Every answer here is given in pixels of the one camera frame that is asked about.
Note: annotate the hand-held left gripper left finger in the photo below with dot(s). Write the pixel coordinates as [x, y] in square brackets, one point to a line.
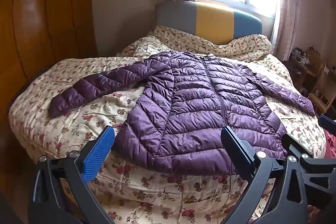
[99, 154]

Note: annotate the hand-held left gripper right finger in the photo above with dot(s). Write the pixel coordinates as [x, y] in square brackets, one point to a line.
[237, 153]

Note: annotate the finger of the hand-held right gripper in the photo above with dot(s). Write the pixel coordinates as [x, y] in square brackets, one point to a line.
[298, 144]
[328, 123]

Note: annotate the purple puffer jacket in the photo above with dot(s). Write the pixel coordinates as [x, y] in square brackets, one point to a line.
[189, 108]

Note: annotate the pink ruffled cloth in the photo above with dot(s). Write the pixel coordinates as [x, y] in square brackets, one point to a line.
[331, 145]

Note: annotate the wooden bedside shelf with items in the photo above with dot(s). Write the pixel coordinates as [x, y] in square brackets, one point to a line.
[319, 82]

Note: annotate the bed with floral quilt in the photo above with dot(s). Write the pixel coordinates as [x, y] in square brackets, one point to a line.
[78, 98]

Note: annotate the cluttered side table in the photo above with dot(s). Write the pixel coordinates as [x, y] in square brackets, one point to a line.
[299, 58]

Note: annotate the small-floral folded duvet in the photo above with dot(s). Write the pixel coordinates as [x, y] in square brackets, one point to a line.
[199, 39]

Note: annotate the grey yellow blue headboard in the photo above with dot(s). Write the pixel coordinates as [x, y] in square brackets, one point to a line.
[210, 19]

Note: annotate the wooden wardrobe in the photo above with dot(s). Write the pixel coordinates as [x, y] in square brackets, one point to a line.
[39, 16]

